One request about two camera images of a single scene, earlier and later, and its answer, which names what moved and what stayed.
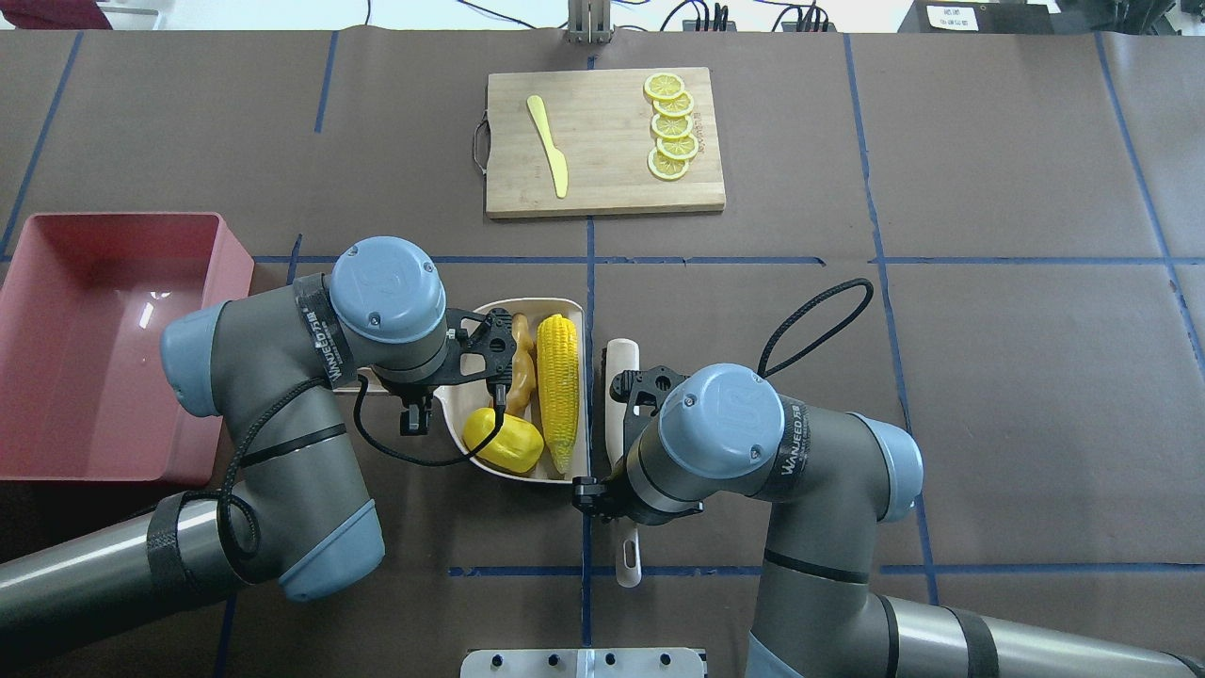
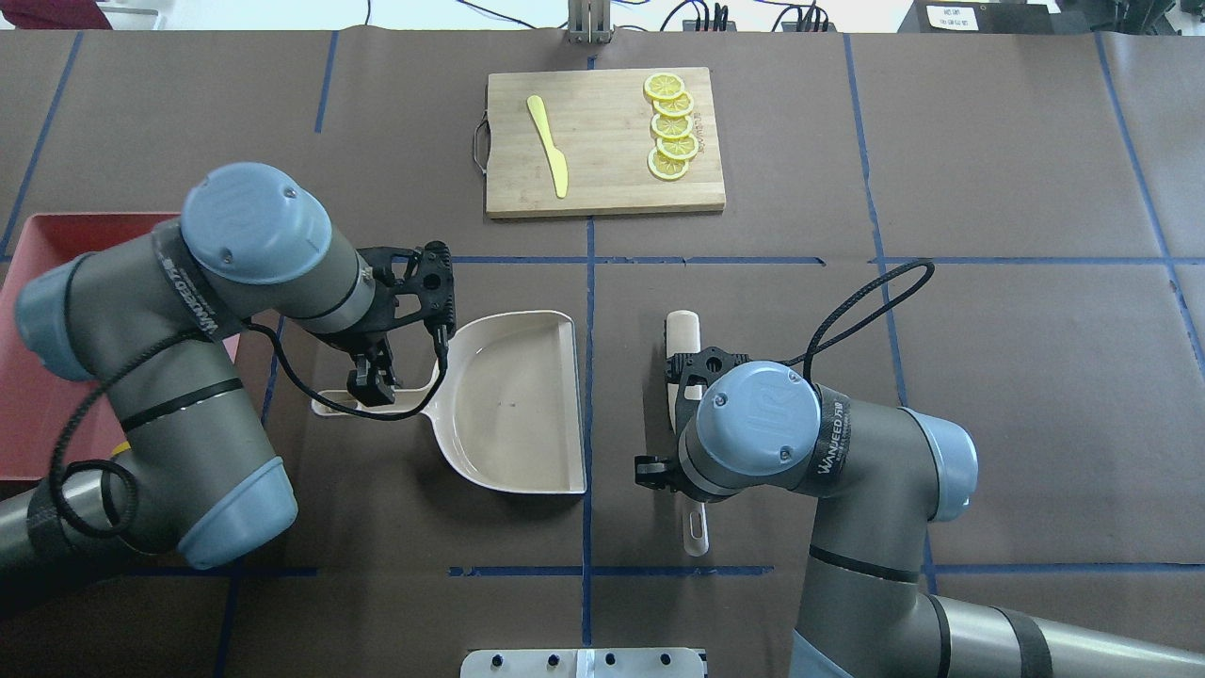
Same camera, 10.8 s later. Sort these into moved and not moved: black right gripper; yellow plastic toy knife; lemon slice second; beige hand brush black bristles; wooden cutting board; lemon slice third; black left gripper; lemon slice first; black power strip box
Moved: black left gripper; beige hand brush black bristles; black right gripper
Not moved: lemon slice third; yellow plastic toy knife; lemon slice first; lemon slice second; wooden cutting board; black power strip box
